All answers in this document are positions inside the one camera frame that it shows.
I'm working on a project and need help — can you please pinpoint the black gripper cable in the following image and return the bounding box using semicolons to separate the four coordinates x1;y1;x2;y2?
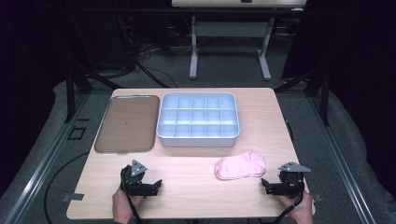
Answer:
271;183;305;224
120;170;144;224

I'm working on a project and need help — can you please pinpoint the black metal stand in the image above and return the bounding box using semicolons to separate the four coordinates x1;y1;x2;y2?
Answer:
63;61;123;124
274;65;332;127

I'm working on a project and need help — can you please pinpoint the desk with white legs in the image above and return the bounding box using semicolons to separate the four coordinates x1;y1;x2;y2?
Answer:
170;0;308;81

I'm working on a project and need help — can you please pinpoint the person's left hand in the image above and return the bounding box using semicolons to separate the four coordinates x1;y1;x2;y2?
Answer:
111;187;145;224

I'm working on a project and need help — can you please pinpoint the person's right hand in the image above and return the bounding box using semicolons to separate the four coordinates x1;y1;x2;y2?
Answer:
276;189;314;224

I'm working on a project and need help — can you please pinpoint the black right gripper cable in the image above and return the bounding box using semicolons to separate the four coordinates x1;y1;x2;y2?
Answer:
271;183;305;224

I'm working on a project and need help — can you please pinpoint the grey metal floor rail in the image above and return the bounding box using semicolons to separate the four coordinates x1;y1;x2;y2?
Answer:
306;96;378;224
2;92;92;224

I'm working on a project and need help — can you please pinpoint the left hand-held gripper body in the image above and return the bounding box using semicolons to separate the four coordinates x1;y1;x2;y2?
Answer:
120;159;149;198

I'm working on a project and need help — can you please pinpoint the bundle of black cables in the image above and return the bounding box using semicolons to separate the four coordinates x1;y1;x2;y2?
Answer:
117;14;179;90

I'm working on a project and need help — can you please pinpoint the brown translucent box lid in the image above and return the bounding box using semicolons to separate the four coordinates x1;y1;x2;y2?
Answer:
93;94;161;154

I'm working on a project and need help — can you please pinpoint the white compartment storage box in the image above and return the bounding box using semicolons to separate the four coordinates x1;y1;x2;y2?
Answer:
156;91;241;148

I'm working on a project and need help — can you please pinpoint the pink sock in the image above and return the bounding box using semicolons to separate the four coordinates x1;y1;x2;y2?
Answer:
214;149;267;181

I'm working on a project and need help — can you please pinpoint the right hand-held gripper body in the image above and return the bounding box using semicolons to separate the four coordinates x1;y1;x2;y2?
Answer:
277;161;312;199

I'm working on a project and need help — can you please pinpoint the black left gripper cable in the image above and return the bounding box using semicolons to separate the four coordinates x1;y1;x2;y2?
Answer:
120;170;144;224

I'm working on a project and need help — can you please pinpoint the black floor cable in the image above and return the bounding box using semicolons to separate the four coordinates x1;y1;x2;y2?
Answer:
43;151;92;224

